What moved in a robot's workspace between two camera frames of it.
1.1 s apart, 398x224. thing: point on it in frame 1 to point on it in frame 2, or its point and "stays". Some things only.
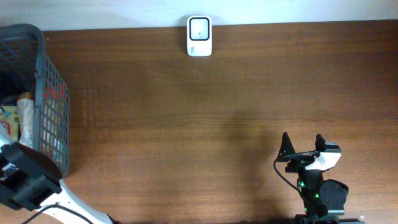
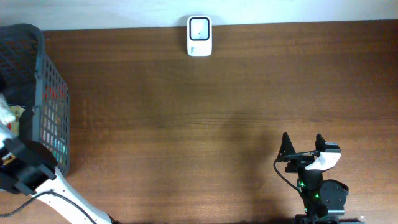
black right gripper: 298,163 stays
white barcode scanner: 199,36 stays
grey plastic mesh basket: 25,68 stays
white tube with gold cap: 25,107 to 6,118
